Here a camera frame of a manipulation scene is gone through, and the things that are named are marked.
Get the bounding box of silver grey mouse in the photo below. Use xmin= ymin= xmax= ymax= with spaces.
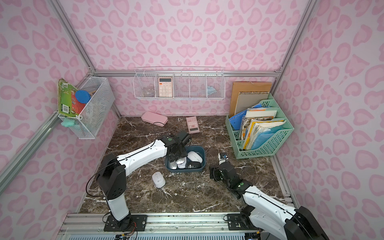
xmin=168 ymin=161 xmax=178 ymax=170

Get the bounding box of white slim mouse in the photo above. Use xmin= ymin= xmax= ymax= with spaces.
xmin=176 ymin=157 xmax=187 ymax=169

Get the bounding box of dark teal storage box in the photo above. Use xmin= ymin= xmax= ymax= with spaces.
xmin=165 ymin=146 xmax=207 ymax=173

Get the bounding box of white round mouse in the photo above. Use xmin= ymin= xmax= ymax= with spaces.
xmin=152 ymin=172 xmax=166 ymax=189

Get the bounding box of black mouse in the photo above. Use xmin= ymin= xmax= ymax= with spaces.
xmin=186 ymin=162 xmax=202 ymax=169

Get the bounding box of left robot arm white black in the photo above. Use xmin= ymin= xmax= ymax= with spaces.
xmin=95 ymin=131 xmax=191 ymax=223

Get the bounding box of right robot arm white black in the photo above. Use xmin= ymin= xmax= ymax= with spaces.
xmin=210 ymin=161 xmax=329 ymax=240

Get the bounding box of pink calculator on table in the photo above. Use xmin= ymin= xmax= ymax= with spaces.
xmin=186 ymin=116 xmax=200 ymax=134

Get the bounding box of pink pencil case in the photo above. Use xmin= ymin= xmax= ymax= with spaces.
xmin=141 ymin=112 xmax=168 ymax=127

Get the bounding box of green file organizer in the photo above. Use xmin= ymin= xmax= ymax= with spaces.
xmin=225 ymin=94 xmax=294 ymax=159

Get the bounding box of blue folder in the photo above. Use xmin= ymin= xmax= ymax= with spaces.
xmin=229 ymin=104 xmax=262 ymax=131

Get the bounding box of stack of books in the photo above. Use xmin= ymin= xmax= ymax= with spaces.
xmin=240 ymin=108 xmax=287 ymax=151

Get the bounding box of pink calculator in basket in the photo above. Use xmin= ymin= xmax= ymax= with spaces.
xmin=158 ymin=77 xmax=173 ymax=98

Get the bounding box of clear item in basket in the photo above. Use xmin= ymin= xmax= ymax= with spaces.
xmin=142 ymin=88 xmax=156 ymax=98

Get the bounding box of light blue item in basket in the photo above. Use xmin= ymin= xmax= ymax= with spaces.
xmin=207 ymin=86 xmax=217 ymax=96

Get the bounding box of spiral sketch pad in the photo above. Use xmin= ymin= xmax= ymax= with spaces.
xmin=235 ymin=92 xmax=269 ymax=115

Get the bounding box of brown clipboard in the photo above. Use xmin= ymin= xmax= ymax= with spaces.
xmin=229 ymin=82 xmax=272 ymax=117

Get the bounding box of white mesh side basket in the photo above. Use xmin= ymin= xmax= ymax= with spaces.
xmin=59 ymin=77 xmax=115 ymax=139

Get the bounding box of blue round disc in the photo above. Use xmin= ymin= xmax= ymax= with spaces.
xmin=75 ymin=90 xmax=91 ymax=104

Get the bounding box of mint green cloth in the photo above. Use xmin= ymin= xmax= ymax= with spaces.
xmin=61 ymin=118 xmax=81 ymax=130

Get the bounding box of green packaged card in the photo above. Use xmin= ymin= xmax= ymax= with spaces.
xmin=58 ymin=79 xmax=78 ymax=117

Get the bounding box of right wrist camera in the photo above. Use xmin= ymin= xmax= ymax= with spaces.
xmin=218 ymin=152 xmax=229 ymax=165

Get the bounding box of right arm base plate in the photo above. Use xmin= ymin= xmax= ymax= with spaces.
xmin=223 ymin=214 xmax=259 ymax=231

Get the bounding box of white wire wall basket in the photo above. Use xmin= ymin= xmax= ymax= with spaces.
xmin=133 ymin=66 xmax=226 ymax=100

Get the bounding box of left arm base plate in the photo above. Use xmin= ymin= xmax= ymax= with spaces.
xmin=104 ymin=214 xmax=148 ymax=233

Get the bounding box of aluminium front rail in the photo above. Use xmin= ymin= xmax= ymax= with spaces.
xmin=59 ymin=212 xmax=256 ymax=235

